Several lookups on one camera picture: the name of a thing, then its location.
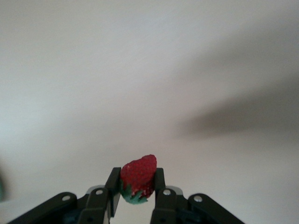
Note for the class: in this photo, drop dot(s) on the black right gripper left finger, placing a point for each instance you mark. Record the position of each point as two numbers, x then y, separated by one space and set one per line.
93 205

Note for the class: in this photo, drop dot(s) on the red strawberry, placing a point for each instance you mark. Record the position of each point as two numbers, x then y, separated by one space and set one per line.
140 172

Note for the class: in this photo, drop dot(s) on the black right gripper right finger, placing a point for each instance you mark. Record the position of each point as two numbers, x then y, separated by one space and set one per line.
163 210

